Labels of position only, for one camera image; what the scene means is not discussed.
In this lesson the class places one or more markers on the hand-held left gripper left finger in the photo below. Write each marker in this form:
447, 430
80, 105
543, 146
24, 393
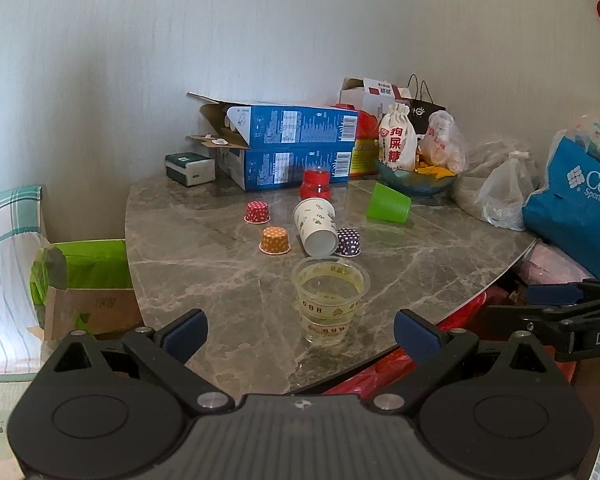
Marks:
186, 332

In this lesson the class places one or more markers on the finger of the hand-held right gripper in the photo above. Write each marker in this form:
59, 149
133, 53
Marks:
555, 294
520, 317

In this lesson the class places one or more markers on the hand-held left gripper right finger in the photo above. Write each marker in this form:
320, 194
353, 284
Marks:
417, 336

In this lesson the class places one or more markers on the clear plastic cup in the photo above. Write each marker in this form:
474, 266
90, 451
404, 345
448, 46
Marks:
330, 300

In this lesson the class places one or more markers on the purple polka-dot cupcake cup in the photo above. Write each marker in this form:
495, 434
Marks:
348, 242

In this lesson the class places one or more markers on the orange polka-dot cupcake cup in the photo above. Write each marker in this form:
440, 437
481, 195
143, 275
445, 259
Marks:
275, 240

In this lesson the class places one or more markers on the green plastic cup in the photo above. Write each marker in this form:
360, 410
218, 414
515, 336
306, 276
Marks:
388, 203

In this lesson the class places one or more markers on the red polka-dot cupcake cup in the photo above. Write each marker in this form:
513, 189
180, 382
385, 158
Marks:
257, 212

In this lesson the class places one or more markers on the white leaf-print paper cup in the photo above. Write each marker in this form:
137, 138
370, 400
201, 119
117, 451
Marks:
315, 232

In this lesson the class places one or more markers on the red plastic bag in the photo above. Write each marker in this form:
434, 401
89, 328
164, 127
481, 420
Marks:
380, 375

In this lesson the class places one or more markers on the blue shopping bag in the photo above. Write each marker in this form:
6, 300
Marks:
575, 205

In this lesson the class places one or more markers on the green-lined cardboard box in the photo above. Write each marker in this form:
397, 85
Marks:
85, 285

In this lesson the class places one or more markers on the clear plastic bag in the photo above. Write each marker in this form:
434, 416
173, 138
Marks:
505, 190

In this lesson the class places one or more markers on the blue ceramic bowl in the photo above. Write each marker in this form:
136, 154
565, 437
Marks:
415, 182

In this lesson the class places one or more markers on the green and white small box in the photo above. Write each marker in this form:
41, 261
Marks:
190, 167

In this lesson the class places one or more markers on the red jar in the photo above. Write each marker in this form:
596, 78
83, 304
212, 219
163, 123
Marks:
315, 185

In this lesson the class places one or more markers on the striped white cloth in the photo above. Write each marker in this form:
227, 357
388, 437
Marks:
5, 305

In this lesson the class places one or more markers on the knotted plastic snack bag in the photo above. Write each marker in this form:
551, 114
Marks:
445, 142

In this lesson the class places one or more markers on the red and yellow box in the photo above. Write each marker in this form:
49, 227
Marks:
365, 147

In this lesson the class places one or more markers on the green plaid pillow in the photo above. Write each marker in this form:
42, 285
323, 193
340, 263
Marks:
10, 217

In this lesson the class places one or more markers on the black paper bag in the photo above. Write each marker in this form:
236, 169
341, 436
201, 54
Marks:
425, 106

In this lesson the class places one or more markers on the open blue cardboard box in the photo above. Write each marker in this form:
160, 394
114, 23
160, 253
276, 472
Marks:
300, 125

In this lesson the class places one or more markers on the white and red carton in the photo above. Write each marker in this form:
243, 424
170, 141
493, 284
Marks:
370, 95

